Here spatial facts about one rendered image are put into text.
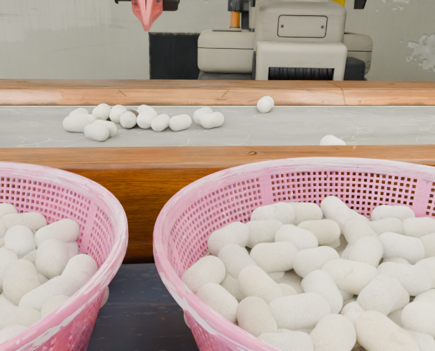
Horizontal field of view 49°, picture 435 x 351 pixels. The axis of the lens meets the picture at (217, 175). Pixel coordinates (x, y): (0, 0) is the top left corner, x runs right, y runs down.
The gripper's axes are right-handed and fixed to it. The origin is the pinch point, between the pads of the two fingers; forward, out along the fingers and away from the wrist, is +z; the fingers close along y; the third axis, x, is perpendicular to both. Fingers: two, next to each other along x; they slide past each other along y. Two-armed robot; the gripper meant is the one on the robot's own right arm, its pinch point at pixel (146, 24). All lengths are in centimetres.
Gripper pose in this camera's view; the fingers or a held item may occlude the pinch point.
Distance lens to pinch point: 73.6
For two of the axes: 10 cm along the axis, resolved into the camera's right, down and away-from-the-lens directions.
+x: -0.8, 5.0, 8.6
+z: 0.7, 8.7, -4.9
